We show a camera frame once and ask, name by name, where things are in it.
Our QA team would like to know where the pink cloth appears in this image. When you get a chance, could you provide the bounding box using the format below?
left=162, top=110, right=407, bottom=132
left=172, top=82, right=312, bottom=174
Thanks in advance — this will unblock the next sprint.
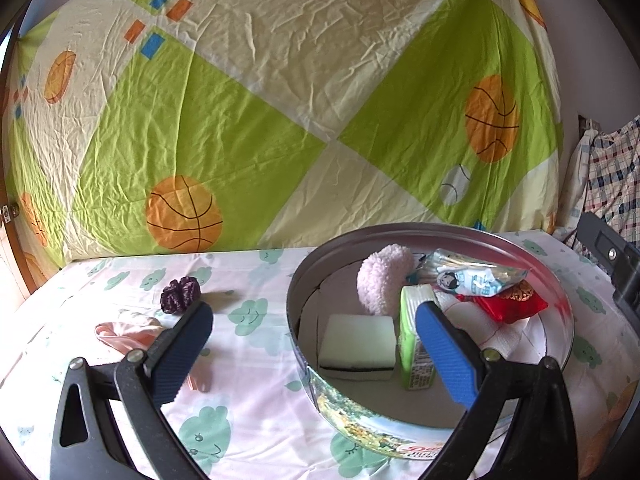
left=94, top=311, right=212, bottom=392

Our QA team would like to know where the white pink-trimmed gauze cloth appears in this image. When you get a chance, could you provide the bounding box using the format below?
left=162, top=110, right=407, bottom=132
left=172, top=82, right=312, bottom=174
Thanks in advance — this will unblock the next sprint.
left=435, top=289, right=546, bottom=363

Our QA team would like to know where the red embroidered pouch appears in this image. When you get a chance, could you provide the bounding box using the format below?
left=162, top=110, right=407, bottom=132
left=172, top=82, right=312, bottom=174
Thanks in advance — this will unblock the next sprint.
left=456, top=281, right=549, bottom=324

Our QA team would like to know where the green tissue pack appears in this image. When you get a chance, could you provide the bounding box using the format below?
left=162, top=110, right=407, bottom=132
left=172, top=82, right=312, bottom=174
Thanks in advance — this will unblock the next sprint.
left=398, top=284, right=438, bottom=391

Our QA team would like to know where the white black sponge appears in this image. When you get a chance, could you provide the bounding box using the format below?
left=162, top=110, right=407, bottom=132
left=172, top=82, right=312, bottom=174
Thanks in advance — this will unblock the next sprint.
left=318, top=314, right=397, bottom=380

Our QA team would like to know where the pink fluffy plush item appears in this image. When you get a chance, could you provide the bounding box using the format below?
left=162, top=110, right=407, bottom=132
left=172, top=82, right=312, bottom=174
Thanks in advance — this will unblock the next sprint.
left=357, top=244, right=414, bottom=318

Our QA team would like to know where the plaid cloth-covered furniture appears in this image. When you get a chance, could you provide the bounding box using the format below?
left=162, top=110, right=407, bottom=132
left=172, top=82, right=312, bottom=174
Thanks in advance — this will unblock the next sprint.
left=553, top=118, right=639, bottom=262

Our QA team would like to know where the purple scrunchie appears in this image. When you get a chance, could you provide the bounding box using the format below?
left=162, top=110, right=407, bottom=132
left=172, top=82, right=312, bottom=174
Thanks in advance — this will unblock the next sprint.
left=160, top=276, right=201, bottom=315

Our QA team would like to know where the cloud print table cloth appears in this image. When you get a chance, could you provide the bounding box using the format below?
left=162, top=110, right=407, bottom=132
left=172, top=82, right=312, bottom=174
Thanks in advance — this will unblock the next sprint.
left=0, top=228, right=640, bottom=480

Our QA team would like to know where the wooden door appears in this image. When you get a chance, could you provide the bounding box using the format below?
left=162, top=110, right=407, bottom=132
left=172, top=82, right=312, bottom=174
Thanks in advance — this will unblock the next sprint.
left=1, top=28, right=37, bottom=307

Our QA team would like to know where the round cookie tin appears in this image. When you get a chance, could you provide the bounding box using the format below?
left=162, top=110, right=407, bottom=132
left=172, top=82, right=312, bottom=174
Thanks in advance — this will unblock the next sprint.
left=286, top=223, right=574, bottom=460

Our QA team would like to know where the green cream sports bedsheet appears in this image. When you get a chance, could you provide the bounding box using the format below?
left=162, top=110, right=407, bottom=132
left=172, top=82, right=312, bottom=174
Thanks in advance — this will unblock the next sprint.
left=2, top=0, right=562, bottom=278

